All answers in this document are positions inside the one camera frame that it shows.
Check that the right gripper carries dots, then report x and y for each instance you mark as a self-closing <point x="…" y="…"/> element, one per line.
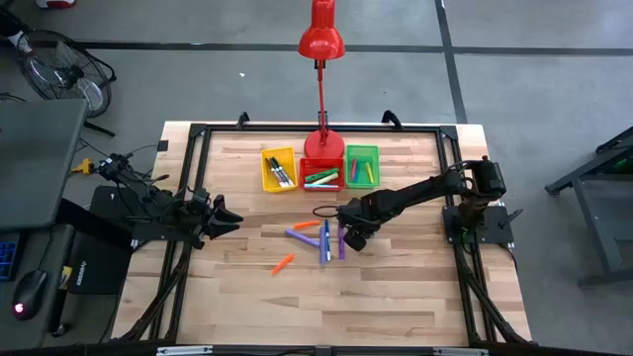
<point x="363" y="212"/>

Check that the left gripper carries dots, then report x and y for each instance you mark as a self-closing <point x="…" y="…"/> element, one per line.
<point x="200" y="217"/>

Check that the chunky purple marker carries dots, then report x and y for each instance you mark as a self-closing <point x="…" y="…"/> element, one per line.
<point x="341" y="247"/>

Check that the blue Expo marker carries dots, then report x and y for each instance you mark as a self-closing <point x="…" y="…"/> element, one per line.
<point x="327" y="240"/>

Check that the orange highlighter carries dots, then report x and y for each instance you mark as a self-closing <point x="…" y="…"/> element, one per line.
<point x="306" y="224"/>
<point x="282" y="264"/>

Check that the purple highlighter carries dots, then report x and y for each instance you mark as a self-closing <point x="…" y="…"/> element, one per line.
<point x="322" y="249"/>
<point x="301" y="238"/>

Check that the cyan Sharpie highlighter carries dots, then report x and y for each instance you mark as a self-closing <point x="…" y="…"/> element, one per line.
<point x="321" y="186"/>

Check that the slim yellow highlighter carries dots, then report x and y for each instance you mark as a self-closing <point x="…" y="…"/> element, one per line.
<point x="369" y="172"/>

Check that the pink highlighter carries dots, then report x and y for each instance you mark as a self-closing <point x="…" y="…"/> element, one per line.
<point x="353" y="170"/>

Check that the black Expo marker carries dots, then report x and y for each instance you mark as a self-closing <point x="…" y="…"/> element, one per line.
<point x="272" y="170"/>

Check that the green highlighter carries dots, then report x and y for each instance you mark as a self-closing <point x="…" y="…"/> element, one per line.
<point x="319" y="175"/>

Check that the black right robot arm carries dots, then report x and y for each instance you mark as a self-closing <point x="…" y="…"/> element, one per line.
<point x="420" y="190"/>

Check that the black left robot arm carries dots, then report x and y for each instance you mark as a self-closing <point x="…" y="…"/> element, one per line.
<point x="158" y="203"/>

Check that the yellow plastic basket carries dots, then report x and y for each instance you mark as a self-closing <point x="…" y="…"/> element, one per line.
<point x="265" y="185"/>

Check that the green plastic basket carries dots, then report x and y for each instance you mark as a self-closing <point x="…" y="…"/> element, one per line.
<point x="362" y="183"/>

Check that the red plastic basket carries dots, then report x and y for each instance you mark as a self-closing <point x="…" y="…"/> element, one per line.
<point x="316" y="163"/>

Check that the black square clip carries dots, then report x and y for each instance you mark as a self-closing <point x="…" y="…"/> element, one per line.
<point x="162" y="146"/>

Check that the black computer case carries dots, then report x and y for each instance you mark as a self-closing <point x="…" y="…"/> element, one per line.
<point x="99" y="267"/>

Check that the yellow plug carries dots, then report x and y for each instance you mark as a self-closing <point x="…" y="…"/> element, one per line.
<point x="85" y="166"/>

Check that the grey side desk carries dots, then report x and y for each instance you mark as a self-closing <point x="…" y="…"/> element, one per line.
<point x="39" y="163"/>

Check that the red desk lamp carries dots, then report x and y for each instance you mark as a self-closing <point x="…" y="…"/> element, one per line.
<point x="321" y="39"/>

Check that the black computer mouse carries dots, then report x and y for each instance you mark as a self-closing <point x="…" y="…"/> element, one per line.
<point x="29" y="292"/>

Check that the black floor fan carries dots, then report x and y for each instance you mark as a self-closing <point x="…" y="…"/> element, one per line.
<point x="69" y="76"/>

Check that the black keyboard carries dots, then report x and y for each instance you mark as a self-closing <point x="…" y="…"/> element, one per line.
<point x="7" y="257"/>

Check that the dark grey desk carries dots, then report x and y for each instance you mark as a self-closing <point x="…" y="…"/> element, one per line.
<point x="29" y="331"/>

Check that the dark grey metal stand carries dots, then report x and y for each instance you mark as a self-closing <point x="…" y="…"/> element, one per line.
<point x="598" y="227"/>

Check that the white and red shoe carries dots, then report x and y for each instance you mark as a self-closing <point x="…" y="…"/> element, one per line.
<point x="16" y="38"/>
<point x="54" y="3"/>

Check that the person's leg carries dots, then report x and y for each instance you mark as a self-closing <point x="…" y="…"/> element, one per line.
<point x="10" y="22"/>

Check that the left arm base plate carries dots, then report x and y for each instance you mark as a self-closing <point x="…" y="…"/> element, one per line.
<point x="148" y="233"/>

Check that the black aluminium table frame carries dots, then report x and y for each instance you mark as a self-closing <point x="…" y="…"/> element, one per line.
<point x="321" y="127"/>

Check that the silver metal bracket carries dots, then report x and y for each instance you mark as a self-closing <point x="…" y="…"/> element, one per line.
<point x="183" y="351"/>
<point x="460" y="352"/>

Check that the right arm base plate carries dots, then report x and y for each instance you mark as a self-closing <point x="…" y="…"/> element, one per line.
<point x="494" y="232"/>

